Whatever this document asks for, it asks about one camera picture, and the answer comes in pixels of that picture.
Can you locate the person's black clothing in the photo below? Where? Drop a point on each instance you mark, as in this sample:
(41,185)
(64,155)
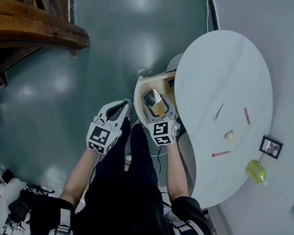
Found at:
(126,204)

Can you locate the white table top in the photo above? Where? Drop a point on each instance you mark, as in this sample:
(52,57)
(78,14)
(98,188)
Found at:
(221,70)

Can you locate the silver metal hair clip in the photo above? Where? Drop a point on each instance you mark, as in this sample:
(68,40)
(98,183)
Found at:
(218,113)

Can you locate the person's left forearm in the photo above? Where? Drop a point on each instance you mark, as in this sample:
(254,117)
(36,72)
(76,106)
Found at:
(82,171)

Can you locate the cream claw hair clip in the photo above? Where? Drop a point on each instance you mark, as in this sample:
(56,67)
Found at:
(230,135)

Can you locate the wooden drawer white front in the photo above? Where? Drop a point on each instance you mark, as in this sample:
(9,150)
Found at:
(166,88)

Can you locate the person's right forearm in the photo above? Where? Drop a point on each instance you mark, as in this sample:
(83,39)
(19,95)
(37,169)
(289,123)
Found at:
(175,170)

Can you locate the amber perfume bottle black cap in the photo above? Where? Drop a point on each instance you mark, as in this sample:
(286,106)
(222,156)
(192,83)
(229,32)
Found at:
(152,97)

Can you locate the person's checkered shoe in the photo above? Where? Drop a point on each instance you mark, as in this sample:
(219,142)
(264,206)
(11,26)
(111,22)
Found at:
(129,107)

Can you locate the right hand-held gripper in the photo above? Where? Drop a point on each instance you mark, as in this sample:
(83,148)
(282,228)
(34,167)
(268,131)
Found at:
(162,130)

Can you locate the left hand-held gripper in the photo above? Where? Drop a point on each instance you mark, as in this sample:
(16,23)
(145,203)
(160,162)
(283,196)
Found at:
(100,136)

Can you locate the small blue item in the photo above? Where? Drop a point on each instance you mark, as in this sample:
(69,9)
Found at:
(171,83)

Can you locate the brown wooden furniture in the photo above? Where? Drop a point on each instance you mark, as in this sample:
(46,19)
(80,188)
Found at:
(28,27)

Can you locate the yellow-green tube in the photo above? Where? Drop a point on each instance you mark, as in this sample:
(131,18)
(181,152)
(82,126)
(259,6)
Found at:
(255,170)

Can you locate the small black picture frame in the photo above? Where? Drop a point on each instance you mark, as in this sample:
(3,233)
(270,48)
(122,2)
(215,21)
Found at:
(271,147)

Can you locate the aluminium frame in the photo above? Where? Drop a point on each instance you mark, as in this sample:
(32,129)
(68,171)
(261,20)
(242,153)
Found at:
(222,228)

